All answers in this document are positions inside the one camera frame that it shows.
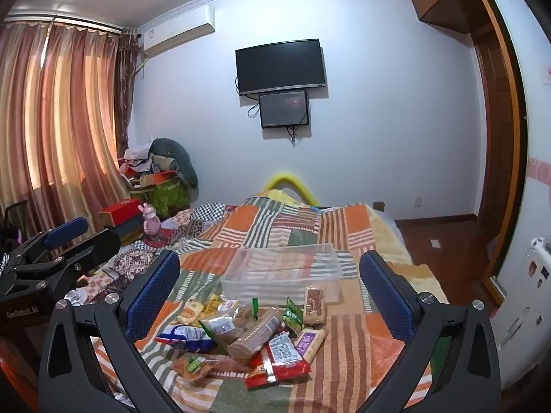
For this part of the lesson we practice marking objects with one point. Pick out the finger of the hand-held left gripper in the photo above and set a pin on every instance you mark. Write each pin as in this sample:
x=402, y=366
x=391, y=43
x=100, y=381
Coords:
x=66, y=229
x=101, y=245

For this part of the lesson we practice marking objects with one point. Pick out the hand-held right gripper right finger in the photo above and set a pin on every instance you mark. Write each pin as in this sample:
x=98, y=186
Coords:
x=385, y=297

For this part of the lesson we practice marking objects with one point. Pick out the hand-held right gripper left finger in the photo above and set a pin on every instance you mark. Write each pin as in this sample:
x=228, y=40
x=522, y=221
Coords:
x=153, y=297

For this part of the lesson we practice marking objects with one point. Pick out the yellow mixed snack bag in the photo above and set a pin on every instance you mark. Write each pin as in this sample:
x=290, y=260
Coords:
x=193, y=312

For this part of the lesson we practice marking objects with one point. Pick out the small green snack packet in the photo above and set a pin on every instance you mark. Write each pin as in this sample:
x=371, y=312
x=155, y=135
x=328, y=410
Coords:
x=293, y=316

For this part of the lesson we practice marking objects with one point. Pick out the beige cracker packet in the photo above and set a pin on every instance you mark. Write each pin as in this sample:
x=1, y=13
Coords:
x=254, y=335

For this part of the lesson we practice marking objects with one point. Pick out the clear plastic container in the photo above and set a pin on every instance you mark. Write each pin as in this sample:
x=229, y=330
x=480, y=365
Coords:
x=280, y=271

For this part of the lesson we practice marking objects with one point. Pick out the red flat box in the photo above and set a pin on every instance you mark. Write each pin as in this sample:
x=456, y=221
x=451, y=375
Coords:
x=122, y=211

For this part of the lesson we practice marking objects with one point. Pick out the blue white snack packet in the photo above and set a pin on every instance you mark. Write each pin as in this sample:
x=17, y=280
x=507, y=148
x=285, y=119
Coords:
x=185, y=335

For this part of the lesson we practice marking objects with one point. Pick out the black chair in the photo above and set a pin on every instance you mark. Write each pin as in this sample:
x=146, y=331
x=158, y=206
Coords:
x=15, y=219

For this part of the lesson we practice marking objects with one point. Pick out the pink plush toy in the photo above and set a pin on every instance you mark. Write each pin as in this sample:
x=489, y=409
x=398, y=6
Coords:
x=150, y=221

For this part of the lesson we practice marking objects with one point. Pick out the clear nut bar packet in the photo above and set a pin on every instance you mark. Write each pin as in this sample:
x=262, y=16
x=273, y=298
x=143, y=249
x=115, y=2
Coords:
x=314, y=305

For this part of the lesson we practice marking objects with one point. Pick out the clear brown cookie packet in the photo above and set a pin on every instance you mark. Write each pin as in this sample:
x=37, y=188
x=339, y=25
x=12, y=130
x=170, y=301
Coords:
x=219, y=326

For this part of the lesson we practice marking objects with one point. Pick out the orange snack packet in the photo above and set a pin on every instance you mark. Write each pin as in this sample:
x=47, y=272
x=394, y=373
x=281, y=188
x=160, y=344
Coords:
x=198, y=365

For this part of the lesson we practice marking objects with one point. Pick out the checked patchwork quilt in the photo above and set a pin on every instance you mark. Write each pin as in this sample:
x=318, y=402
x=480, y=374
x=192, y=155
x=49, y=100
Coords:
x=193, y=223

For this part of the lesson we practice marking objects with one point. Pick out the purple white snack packet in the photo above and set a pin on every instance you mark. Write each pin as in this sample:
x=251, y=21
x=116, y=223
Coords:
x=311, y=342

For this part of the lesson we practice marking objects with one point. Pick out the orange cardboard box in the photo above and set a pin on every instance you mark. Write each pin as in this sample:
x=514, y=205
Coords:
x=159, y=177

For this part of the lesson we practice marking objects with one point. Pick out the pile of household clutter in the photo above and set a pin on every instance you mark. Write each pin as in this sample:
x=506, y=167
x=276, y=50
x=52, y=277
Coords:
x=137, y=163

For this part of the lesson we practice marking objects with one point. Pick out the pink striped curtain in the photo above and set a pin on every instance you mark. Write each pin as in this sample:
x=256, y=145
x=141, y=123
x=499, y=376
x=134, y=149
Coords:
x=56, y=116

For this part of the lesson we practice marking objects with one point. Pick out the red white-label snack packet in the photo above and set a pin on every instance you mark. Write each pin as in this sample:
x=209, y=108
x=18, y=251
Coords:
x=280, y=348

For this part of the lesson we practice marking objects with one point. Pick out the orange green striped blanket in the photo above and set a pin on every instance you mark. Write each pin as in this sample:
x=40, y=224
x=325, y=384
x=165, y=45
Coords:
x=275, y=223

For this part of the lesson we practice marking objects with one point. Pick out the dark patterned side curtain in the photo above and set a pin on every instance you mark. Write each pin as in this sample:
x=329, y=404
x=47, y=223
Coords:
x=127, y=90

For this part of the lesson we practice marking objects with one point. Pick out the white appliance with stickers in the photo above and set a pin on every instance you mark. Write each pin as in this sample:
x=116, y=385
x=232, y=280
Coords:
x=543, y=249

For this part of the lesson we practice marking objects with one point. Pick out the brown wooden door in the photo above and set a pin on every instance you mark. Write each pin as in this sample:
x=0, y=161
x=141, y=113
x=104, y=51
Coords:
x=495, y=137

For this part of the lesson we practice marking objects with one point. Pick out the white cabinet with stickers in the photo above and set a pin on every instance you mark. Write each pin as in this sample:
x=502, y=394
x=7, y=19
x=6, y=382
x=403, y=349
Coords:
x=529, y=137

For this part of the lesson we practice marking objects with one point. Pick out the white air conditioner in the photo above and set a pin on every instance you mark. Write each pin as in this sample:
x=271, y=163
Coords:
x=176, y=30

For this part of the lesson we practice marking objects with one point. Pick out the small black wall monitor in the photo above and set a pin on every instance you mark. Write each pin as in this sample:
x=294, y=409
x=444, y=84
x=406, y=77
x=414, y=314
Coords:
x=284, y=109

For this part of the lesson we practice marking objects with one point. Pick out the large black wall television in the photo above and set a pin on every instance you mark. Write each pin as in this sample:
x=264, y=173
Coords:
x=280, y=66

